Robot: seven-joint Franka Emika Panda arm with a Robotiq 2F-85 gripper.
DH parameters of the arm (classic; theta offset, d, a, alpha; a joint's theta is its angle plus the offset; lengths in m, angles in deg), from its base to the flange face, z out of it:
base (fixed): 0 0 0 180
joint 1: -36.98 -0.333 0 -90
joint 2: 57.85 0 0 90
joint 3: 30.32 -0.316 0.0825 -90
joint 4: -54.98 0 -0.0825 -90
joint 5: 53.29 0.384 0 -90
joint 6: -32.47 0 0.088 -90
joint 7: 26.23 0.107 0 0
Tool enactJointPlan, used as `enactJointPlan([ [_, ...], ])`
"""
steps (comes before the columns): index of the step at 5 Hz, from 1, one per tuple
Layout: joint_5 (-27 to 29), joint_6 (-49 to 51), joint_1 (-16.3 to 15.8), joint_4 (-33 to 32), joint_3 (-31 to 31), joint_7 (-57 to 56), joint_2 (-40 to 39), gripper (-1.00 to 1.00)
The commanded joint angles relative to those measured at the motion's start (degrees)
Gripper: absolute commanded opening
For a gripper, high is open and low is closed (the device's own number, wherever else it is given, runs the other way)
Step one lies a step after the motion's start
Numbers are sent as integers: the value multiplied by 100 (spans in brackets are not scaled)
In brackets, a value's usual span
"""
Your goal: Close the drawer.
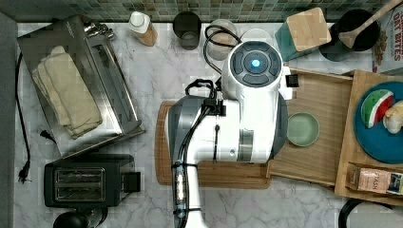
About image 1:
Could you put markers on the white cap bottle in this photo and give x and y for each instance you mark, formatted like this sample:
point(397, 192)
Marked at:
point(140, 25)

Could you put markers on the yellow toy fruit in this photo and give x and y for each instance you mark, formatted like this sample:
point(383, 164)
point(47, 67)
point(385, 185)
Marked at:
point(393, 118)

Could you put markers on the stainless toaster oven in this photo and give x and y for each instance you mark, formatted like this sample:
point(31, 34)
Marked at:
point(88, 44)

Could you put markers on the wooden drawer cabinet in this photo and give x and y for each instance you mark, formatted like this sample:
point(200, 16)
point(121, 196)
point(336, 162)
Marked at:
point(353, 159)

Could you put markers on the teal canister wooden lid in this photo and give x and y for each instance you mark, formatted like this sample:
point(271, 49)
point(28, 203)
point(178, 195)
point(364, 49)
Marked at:
point(302, 33)

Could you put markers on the green small bowl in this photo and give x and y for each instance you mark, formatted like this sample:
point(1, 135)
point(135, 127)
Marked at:
point(303, 129)

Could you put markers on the watermelon slice toy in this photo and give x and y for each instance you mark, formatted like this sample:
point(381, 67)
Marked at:
point(375, 105)

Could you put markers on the cereal box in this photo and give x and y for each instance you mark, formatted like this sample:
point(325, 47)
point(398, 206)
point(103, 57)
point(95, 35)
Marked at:
point(388, 50)

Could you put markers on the bamboo cutting board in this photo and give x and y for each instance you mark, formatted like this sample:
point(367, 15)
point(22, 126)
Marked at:
point(222, 174)

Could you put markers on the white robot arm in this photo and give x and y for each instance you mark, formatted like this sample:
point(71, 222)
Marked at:
point(241, 118)

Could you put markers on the tea bag box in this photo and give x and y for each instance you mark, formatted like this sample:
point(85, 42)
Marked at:
point(374, 180)

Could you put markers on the wooden spoon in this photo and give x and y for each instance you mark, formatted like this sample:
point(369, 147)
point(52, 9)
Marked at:
point(364, 27)

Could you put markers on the clear plastic food jar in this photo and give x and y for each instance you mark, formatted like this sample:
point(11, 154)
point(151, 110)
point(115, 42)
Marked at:
point(219, 46)

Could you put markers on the black two-slot toaster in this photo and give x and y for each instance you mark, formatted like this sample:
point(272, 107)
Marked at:
point(90, 181)

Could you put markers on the blue plate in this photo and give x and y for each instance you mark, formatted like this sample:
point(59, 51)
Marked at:
point(377, 141)

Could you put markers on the folded beige towel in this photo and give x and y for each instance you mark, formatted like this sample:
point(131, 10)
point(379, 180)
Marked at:
point(61, 83)

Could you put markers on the dark glass jar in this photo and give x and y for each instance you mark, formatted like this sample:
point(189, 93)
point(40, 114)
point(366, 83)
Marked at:
point(187, 27)

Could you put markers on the black utensil holder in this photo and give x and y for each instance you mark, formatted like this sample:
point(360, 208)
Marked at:
point(342, 46)

